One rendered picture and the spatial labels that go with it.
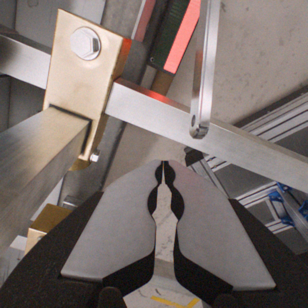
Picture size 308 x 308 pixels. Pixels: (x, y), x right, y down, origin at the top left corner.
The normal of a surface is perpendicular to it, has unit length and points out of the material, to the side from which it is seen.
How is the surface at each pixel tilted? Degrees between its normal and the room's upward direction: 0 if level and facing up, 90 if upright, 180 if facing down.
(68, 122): 90
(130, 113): 0
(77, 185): 0
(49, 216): 90
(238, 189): 0
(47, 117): 90
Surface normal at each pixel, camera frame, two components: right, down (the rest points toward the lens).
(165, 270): 0.38, -0.81
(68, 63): -0.04, 0.46
